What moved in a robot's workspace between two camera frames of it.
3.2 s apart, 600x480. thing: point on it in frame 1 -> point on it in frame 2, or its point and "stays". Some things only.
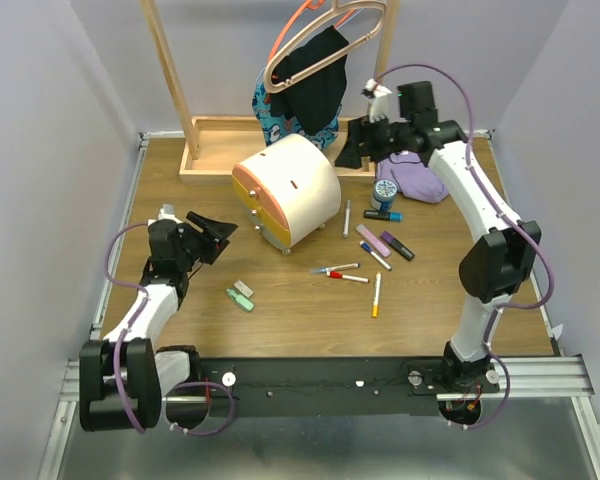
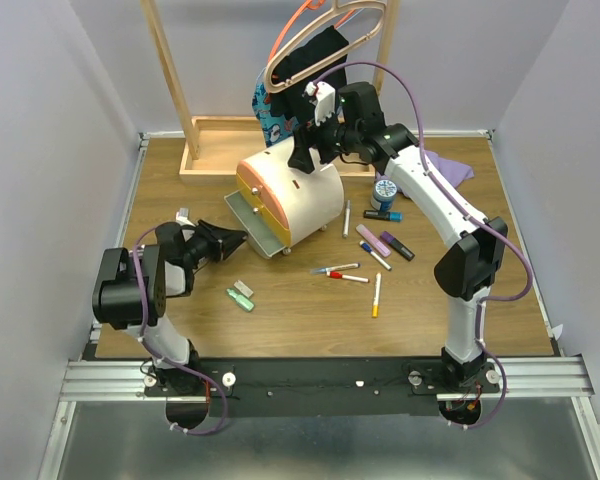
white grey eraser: (243, 288) stays
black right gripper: (359, 130) -> (309, 136)
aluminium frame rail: (532, 377) stays
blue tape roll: (384, 191) stays
